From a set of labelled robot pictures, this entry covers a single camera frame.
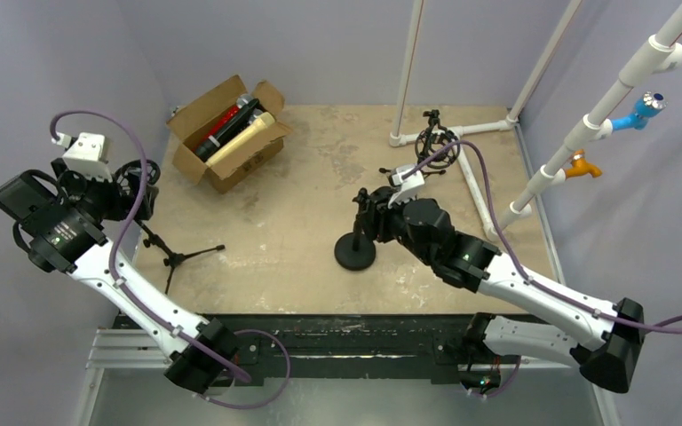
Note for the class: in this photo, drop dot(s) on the brown cardboard box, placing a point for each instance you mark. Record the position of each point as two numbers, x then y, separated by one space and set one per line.
191 123

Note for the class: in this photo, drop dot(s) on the red glitter microphone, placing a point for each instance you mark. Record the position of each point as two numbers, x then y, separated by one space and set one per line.
220 123

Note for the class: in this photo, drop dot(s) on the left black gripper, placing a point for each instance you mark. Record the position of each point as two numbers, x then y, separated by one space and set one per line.
131 192

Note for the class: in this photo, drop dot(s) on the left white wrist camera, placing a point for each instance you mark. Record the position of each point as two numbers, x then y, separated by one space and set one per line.
86 154

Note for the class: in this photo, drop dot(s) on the tripod shock mount stand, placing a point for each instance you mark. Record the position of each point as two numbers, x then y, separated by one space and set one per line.
432 139

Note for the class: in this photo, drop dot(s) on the blue pipe fitting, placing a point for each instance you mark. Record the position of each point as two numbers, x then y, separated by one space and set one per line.
649 105

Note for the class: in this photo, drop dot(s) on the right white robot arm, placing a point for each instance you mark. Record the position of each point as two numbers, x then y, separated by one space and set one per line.
595 335

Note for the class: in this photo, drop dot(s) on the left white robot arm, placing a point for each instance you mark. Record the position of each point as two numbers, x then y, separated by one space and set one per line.
58 222

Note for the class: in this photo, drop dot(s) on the round base microphone stand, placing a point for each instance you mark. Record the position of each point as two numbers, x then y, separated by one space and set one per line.
355 251

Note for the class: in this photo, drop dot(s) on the left tripod microphone stand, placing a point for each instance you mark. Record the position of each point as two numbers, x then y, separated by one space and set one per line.
170 253

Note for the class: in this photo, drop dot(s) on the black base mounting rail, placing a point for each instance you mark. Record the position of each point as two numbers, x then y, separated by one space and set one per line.
368 346

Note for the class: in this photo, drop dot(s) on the black glitter microphone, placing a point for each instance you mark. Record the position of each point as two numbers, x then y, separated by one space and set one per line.
250 109

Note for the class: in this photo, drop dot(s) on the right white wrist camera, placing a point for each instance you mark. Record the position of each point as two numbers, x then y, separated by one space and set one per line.
407 181

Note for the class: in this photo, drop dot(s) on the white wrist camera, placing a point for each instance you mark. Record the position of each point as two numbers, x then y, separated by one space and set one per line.
407 181
86 154

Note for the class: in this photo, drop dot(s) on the white PVC pipe frame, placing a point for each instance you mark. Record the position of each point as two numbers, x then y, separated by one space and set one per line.
637 203

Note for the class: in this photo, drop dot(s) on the orange pipe fitting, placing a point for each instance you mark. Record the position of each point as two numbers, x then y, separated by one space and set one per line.
579 166

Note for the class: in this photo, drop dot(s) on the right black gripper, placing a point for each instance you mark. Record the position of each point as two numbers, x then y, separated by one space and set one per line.
373 211

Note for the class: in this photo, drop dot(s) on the aluminium rail frame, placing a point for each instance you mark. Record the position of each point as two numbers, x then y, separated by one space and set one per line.
124 385

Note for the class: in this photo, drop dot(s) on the cream microphone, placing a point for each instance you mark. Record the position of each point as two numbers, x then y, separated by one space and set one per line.
260 123

